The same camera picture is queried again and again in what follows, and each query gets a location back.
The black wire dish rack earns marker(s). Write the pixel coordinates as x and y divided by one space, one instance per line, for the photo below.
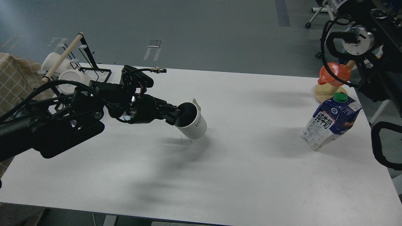
88 66

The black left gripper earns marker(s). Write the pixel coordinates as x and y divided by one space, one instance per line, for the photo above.
149 108

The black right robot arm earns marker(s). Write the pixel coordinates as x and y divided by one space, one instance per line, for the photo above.
367 32

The checkered beige cloth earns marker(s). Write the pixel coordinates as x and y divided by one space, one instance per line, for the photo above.
18 78

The blue white milk carton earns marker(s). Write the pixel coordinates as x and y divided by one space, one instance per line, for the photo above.
333 118

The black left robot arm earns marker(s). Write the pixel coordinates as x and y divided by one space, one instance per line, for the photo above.
30 125

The orange plastic cup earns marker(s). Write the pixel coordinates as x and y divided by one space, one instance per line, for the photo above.
339 70

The grey office chair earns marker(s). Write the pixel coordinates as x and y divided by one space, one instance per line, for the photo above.
323 6

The white ribbed ceramic mug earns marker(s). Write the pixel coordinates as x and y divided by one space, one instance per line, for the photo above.
190 120

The wooden cup tree stand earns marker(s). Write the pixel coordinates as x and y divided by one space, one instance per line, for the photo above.
326 91

